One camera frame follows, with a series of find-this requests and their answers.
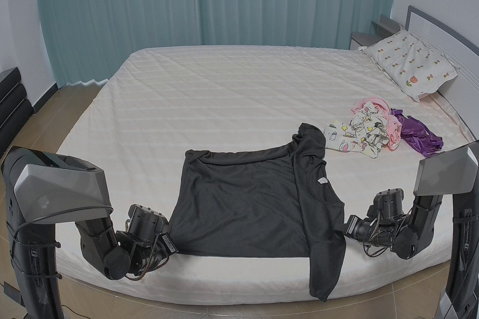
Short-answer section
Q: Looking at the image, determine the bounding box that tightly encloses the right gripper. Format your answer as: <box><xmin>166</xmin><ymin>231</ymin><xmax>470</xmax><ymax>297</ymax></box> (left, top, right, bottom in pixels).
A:
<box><xmin>344</xmin><ymin>215</ymin><xmax>375</xmax><ymax>240</ymax></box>

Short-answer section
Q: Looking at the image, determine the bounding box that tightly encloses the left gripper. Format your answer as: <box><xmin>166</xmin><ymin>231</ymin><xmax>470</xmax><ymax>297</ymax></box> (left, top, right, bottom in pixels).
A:
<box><xmin>150</xmin><ymin>232</ymin><xmax>179</xmax><ymax>263</ymax></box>

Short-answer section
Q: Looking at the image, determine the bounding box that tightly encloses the black T-shirt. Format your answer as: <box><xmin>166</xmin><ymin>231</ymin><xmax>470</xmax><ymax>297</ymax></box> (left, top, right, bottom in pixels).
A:
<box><xmin>168</xmin><ymin>122</ymin><xmax>347</xmax><ymax>302</ymax></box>

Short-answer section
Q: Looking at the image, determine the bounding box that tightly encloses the bed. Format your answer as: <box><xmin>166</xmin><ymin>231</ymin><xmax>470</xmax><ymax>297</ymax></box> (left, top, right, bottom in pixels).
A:
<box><xmin>52</xmin><ymin>5</ymin><xmax>479</xmax><ymax>307</ymax></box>

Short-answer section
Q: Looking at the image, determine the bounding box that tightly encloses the white printed garment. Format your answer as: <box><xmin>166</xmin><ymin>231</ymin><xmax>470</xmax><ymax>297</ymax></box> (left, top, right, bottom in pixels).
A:
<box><xmin>324</xmin><ymin>102</ymin><xmax>391</xmax><ymax>160</ymax></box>

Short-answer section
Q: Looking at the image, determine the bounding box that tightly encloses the pink garment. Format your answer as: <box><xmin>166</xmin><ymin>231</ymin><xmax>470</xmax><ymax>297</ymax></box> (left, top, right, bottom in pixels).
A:
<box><xmin>351</xmin><ymin>98</ymin><xmax>402</xmax><ymax>152</ymax></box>

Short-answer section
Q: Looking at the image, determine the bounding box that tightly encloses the purple garment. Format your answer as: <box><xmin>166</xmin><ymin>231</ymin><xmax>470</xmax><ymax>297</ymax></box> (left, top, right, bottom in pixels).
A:
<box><xmin>391</xmin><ymin>108</ymin><xmax>444</xmax><ymax>155</ymax></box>

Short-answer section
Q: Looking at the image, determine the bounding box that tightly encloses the white printed pillow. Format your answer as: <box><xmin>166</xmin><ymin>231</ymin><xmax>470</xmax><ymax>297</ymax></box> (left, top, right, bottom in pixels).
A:
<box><xmin>359</xmin><ymin>30</ymin><xmax>460</xmax><ymax>102</ymax></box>

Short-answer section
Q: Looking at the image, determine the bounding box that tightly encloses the grey bedside table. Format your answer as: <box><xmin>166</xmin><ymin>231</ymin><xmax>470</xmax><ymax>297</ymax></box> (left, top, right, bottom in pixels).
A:
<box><xmin>351</xmin><ymin>15</ymin><xmax>405</xmax><ymax>51</ymax></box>

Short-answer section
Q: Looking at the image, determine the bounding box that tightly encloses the black chest of drawers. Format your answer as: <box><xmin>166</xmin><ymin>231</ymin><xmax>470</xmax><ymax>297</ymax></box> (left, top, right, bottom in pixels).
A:
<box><xmin>0</xmin><ymin>67</ymin><xmax>36</xmax><ymax>157</ymax></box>

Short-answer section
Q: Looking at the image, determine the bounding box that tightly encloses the black cable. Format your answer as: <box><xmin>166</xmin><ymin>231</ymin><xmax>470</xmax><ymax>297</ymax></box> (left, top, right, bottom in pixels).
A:
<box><xmin>364</xmin><ymin>235</ymin><xmax>393</xmax><ymax>259</ymax></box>
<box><xmin>56</xmin><ymin>304</ymin><xmax>94</xmax><ymax>319</ymax></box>

